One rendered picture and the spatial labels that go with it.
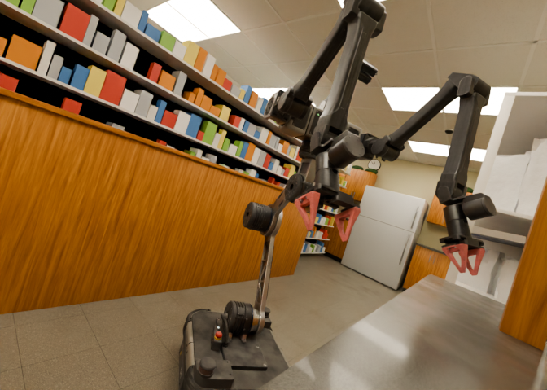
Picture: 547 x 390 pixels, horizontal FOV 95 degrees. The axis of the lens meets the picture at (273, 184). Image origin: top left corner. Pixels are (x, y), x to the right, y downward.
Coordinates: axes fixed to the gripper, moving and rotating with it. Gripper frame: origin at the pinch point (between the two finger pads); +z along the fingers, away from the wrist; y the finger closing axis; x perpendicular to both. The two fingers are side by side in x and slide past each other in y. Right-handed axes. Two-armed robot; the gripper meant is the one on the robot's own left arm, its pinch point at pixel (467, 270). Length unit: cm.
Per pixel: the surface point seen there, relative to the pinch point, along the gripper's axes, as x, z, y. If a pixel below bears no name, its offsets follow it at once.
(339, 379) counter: -27, 23, -59
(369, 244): 370, -135, 260
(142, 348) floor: 130, 42, -88
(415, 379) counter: -25, 23, -48
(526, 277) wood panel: -11.9, 2.3, 2.5
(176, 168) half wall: 126, -71, -102
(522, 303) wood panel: -9.4, 8.1, 2.5
